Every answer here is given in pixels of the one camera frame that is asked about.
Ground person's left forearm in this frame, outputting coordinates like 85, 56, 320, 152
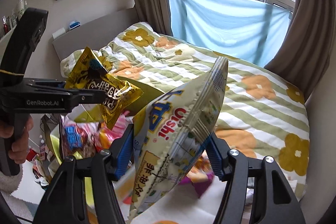
0, 168, 25, 201

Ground light blue cloth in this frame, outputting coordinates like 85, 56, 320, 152
167, 0, 292, 68

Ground gold snack packet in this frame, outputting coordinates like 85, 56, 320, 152
64, 47, 144, 130

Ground green cardboard box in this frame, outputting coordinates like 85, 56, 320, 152
45, 77, 163, 188

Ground small white box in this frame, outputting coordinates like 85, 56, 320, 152
52, 28, 66, 41

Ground purple snack bag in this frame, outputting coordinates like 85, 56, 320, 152
184, 172, 214, 200

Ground cream snack bag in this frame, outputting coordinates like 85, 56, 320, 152
129, 56, 228, 222

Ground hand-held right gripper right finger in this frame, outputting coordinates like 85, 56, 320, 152
207, 133, 306, 224

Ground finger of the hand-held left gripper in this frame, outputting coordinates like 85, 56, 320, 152
70, 88, 107, 106

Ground blue red snack packet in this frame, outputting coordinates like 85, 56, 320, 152
60, 119, 99, 159

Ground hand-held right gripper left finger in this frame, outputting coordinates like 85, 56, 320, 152
39, 126, 135, 224

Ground pink snack packet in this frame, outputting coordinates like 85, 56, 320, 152
100, 112, 132, 151

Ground grey headboard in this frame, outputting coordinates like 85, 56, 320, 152
52, 7, 140, 62

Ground floral striped quilt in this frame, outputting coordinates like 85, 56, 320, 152
60, 21, 311, 203

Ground white bottle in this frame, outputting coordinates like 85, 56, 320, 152
17, 0, 27, 20

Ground person's left hand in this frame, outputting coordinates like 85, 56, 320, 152
0, 114, 35, 167

